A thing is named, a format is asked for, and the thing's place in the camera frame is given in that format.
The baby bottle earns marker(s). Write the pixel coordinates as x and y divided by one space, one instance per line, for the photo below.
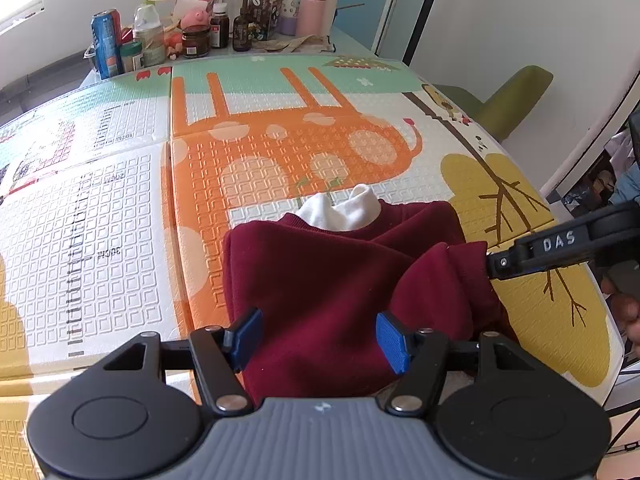
149 35

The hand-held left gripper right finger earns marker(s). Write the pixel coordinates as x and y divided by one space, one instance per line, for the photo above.
392 341

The green chair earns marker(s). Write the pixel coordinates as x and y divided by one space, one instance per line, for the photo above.
515 95

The brown dropper bottle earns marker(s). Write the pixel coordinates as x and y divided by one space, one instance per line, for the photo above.
242 30

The pink pig toy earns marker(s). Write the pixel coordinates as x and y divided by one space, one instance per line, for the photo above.
195 19

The beige cloth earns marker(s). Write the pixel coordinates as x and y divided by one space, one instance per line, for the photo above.
300 44

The silver patterned bag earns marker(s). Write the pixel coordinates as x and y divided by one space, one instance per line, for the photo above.
267 5

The person's right hand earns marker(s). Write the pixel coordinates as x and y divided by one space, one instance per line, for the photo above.
629 316

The printed foam play mat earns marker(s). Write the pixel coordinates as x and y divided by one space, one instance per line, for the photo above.
100 210

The dark glass jar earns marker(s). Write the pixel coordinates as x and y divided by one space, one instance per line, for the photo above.
196 42

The blue door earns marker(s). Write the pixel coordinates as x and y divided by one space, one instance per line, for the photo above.
365 0

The pink tumbler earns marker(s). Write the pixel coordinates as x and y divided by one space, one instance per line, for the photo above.
312 12

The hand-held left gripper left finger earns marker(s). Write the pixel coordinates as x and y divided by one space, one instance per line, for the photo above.
247 336

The blue drink can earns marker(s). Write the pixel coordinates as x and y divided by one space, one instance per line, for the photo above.
106 45

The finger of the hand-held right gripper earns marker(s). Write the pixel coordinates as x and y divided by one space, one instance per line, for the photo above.
502 266

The purple cartoon bottle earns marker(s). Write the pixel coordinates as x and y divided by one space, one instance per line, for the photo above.
290 7

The brown bottle with red label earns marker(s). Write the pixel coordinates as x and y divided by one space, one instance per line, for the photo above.
220 27

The maroon sweater with white collar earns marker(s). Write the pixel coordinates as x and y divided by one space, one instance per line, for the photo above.
325 285

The jar with green lid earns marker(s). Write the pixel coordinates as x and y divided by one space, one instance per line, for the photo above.
132 57

